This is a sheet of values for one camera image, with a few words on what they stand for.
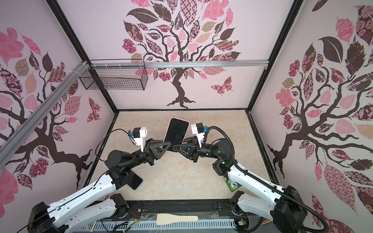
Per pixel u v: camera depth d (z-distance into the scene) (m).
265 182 0.45
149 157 0.51
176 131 0.52
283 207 0.39
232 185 0.80
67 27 0.74
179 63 0.94
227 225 0.70
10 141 0.51
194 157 0.53
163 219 0.72
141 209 0.74
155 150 0.53
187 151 0.54
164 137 0.53
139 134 0.50
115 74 0.95
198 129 0.52
